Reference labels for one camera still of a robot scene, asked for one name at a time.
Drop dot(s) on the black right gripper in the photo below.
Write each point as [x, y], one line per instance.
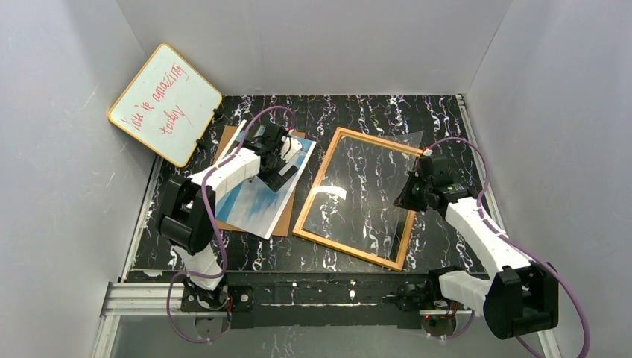
[409, 190]

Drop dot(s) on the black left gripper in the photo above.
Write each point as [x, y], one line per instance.
[276, 168]

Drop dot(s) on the building photo print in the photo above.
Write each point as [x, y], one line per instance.
[252, 207]

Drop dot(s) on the yellow wooden picture frame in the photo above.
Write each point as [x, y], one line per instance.
[345, 247]

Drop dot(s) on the clear acrylic sheet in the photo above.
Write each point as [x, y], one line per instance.
[360, 192]

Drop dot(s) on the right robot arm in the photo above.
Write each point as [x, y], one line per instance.
[520, 296]

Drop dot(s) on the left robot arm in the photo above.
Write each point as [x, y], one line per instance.
[187, 214]

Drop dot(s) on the yellow-rimmed whiteboard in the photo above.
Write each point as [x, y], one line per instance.
[167, 106]

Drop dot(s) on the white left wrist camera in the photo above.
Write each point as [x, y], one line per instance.
[289, 148]

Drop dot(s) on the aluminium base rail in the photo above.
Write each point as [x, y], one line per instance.
[250, 300]

